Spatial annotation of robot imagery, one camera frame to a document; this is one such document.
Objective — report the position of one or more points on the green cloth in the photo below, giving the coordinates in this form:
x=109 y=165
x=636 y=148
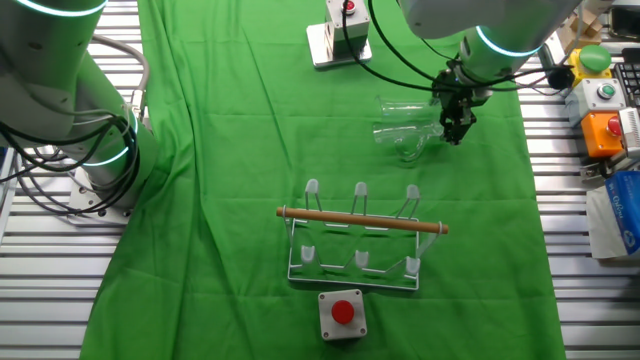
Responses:
x=225 y=150

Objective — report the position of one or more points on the blue tissue pack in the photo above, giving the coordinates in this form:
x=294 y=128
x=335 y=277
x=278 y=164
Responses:
x=597 y=225
x=625 y=210

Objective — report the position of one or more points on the silver metal clamp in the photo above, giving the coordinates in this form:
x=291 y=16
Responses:
x=595 y=170

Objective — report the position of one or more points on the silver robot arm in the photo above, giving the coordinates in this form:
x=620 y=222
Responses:
x=50 y=75

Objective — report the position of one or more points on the orange box red button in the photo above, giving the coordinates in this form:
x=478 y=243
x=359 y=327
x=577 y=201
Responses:
x=597 y=135

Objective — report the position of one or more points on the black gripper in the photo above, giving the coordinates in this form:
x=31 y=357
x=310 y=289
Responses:
x=452 y=95

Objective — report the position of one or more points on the clear glass cup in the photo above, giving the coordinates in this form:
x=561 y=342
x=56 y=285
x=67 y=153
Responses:
x=400 y=130

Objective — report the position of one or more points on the black rectangular device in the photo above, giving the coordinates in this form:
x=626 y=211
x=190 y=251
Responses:
x=625 y=22

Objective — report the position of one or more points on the wooden blocks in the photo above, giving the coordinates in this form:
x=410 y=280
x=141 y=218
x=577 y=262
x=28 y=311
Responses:
x=582 y=27

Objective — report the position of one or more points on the yellow box green mushroom button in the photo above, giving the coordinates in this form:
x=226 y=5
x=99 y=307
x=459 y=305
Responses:
x=592 y=60

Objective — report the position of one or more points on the white box big red button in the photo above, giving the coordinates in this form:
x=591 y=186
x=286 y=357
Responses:
x=342 y=312

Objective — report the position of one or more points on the black keyboard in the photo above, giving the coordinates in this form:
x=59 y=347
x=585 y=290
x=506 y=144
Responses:
x=630 y=80

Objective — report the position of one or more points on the grey box green button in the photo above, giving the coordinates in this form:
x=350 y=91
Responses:
x=595 y=100

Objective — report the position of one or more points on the grey button box on plate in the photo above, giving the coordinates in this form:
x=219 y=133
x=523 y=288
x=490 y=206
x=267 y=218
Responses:
x=345 y=30

